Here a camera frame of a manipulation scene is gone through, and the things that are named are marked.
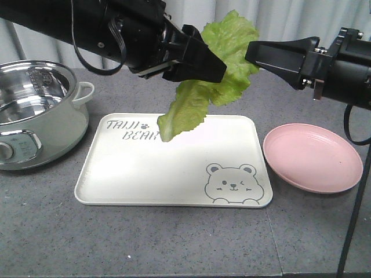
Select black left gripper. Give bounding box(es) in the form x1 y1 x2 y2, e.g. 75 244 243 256
107 1 227 83

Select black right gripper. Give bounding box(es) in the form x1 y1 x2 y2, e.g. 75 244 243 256
245 28 364 101

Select green lettuce leaf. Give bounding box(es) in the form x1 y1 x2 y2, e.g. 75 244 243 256
157 10 259 142

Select cream bear serving tray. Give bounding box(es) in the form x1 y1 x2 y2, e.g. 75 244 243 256
75 113 273 208

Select pink round plate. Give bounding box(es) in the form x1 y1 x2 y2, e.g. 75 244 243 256
263 123 363 194

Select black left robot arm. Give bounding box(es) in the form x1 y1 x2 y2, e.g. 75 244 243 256
1 1 227 83

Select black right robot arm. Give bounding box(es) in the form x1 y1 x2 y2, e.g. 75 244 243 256
245 27 370 109

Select pale green electric cooking pot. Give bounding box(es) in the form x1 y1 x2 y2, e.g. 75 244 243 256
1 60 95 170

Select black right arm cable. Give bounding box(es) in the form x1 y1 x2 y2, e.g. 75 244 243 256
336 104 371 278

